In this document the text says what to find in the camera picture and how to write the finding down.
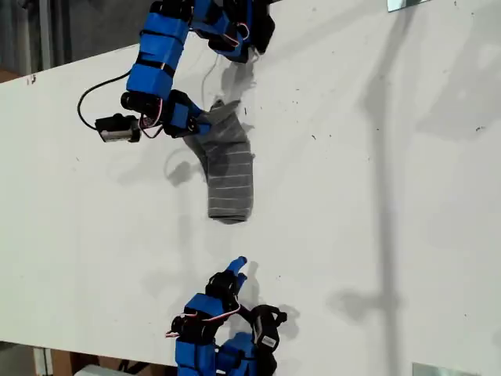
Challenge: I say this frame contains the thin white cable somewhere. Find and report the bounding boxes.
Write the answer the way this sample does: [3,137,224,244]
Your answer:
[201,54,221,101]

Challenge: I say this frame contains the white object under table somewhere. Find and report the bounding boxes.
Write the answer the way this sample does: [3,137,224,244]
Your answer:
[74,363,121,376]

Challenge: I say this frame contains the black camera cable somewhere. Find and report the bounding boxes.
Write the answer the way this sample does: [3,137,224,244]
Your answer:
[77,70,132,130]

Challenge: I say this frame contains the grey striped square towel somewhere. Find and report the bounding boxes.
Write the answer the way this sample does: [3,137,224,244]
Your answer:
[182,99,258,225]

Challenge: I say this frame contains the black camera box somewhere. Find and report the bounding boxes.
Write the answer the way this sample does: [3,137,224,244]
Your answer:
[96,113,142,144]
[250,304,289,350]

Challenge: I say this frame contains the white table leg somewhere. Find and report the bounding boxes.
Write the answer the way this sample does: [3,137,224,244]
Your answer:
[33,346,54,376]

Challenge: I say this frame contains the brown cardboard box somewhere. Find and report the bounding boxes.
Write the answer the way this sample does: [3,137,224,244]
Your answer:
[50,348,122,376]

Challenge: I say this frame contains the grey vertical post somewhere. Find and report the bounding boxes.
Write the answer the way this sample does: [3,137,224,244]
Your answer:
[38,0,52,71]

